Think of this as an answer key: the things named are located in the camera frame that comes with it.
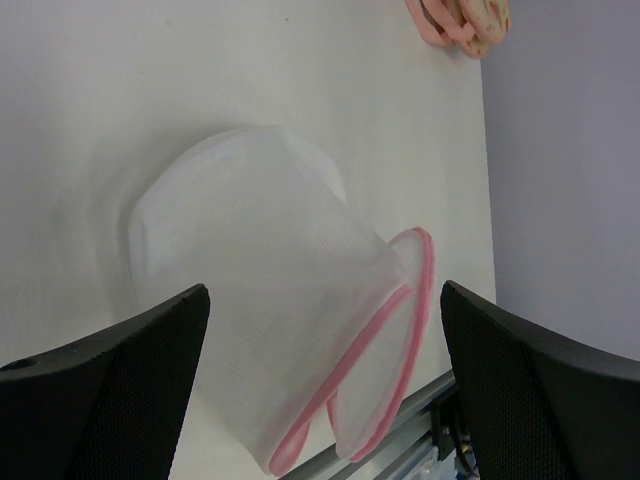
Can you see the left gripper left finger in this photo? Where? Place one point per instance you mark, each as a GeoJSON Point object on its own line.
{"type": "Point", "coordinates": [110, 405]}

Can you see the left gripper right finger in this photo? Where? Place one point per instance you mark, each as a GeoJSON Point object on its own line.
{"type": "Point", "coordinates": [538, 404]}

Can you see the white mesh pink-zipper laundry bag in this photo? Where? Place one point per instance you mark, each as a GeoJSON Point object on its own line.
{"type": "Point", "coordinates": [311, 310]}

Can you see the floral padded laundry bag stack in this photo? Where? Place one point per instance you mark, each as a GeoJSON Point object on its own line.
{"type": "Point", "coordinates": [472, 26]}

